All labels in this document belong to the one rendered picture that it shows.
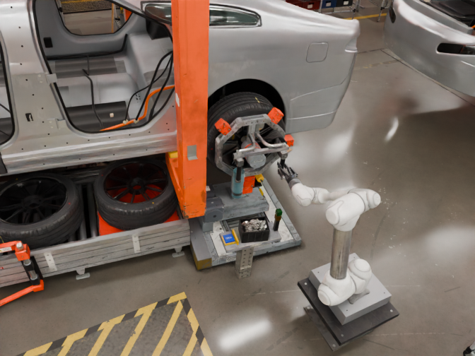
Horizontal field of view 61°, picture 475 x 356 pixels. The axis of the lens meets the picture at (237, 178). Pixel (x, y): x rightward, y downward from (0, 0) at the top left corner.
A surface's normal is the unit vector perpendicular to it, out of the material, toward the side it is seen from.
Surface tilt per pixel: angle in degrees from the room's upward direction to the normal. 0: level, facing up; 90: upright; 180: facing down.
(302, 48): 90
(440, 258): 0
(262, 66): 90
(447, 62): 89
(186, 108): 90
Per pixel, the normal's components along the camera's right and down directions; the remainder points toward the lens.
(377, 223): 0.07, -0.75
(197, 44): 0.33, 0.64
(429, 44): -0.89, 0.19
